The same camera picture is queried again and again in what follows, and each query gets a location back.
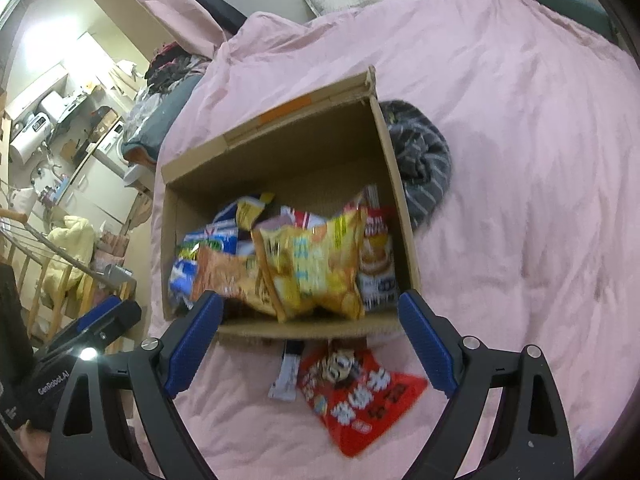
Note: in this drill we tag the orange snack packet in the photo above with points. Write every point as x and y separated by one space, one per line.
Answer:
230 275

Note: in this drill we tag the grey striped cloth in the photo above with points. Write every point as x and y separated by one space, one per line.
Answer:
420 160

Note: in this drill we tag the pale yellow cloth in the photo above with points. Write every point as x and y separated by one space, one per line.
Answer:
70 240

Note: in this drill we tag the white water heater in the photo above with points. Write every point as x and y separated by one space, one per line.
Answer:
27 142

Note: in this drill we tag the pink blanket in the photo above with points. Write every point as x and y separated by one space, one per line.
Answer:
525 160

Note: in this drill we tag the brown cardboard box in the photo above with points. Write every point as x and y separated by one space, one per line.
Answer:
300 170

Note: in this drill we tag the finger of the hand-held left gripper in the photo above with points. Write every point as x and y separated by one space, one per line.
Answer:
97 312
115 322

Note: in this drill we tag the pile of dark clothes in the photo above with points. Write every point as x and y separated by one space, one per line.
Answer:
170 65

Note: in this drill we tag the brown coffee packet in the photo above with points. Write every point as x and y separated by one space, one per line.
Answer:
377 260

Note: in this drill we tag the white washing machine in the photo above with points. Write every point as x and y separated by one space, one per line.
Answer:
112 140

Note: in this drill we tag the grey blue cushion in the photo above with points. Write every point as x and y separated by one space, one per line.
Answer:
160 120

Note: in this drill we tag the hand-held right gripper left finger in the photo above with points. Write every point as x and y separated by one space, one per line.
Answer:
192 345

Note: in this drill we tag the blue green snack packet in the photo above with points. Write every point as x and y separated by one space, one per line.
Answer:
215 240

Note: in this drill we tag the large red snack packet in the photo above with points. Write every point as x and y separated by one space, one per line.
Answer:
370 400

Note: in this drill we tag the wooden rack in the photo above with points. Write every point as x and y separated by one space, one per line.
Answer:
12 215

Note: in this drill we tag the white black stick packet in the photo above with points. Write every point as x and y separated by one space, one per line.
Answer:
285 380

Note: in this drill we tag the grey metal bracket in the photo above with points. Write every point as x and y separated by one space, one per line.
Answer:
119 275

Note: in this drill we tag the large yellow chips packet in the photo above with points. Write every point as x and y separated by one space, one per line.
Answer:
310 265

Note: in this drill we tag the white kitchen cabinet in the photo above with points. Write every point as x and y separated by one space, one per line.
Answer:
95 190

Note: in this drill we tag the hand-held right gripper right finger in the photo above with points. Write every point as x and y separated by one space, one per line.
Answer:
427 345

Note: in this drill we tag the teal cushion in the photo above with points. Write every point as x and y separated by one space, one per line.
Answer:
565 2

